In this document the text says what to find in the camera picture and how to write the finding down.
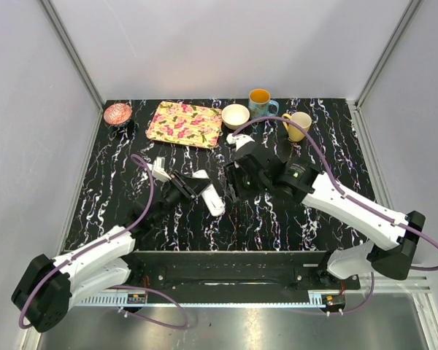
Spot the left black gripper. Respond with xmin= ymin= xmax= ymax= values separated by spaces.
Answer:
xmin=151 ymin=171 xmax=212 ymax=225

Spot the white remote control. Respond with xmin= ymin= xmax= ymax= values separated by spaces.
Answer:
xmin=192 ymin=169 xmax=226 ymax=217

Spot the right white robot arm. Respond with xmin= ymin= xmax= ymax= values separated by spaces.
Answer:
xmin=225 ymin=151 xmax=426 ymax=289

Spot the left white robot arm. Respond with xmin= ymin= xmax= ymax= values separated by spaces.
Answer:
xmin=11 ymin=170 xmax=211 ymax=333

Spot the cream ceramic bowl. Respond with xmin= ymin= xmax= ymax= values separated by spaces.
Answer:
xmin=221 ymin=104 xmax=250 ymax=131

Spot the floral rectangular tray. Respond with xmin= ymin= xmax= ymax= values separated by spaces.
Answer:
xmin=146 ymin=101 xmax=223 ymax=149

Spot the blue butterfly mug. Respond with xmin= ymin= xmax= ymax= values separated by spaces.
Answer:
xmin=248 ymin=88 xmax=280 ymax=119

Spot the yellow mug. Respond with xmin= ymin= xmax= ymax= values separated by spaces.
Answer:
xmin=281 ymin=112 xmax=312 ymax=143

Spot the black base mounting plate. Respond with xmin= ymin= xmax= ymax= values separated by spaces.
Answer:
xmin=116 ymin=252 xmax=360 ymax=306

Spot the red patterned small bowl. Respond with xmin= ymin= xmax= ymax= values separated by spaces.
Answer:
xmin=103 ymin=103 xmax=132 ymax=127

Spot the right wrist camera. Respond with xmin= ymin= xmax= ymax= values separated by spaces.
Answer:
xmin=226 ymin=133 xmax=256 ymax=159

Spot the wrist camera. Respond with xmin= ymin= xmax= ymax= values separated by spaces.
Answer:
xmin=151 ymin=157 xmax=171 ymax=182
xmin=226 ymin=133 xmax=256 ymax=159

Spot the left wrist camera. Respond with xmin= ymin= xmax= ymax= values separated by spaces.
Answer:
xmin=151 ymin=157 xmax=171 ymax=182

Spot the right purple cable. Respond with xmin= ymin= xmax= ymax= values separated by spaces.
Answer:
xmin=230 ymin=116 xmax=438 ymax=316

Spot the left aluminium frame post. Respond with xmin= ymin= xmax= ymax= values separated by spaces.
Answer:
xmin=37 ymin=0 xmax=104 ymax=112

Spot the aluminium frame post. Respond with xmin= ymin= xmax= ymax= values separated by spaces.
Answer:
xmin=37 ymin=0 xmax=104 ymax=112
xmin=354 ymin=0 xmax=423 ymax=110

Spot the right aluminium frame post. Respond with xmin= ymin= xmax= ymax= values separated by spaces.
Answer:
xmin=354 ymin=0 xmax=423 ymax=110

